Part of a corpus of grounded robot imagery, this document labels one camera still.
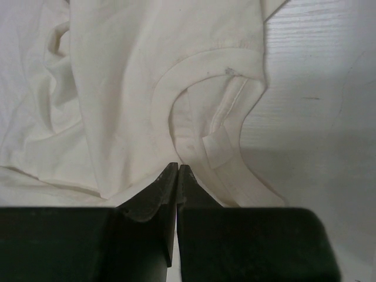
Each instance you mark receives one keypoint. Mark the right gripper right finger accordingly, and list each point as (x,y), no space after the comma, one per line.
(219,243)

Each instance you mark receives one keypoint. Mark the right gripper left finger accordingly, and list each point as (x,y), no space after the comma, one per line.
(131,242)

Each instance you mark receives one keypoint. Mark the white t-shirt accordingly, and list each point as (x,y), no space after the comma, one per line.
(98,97)

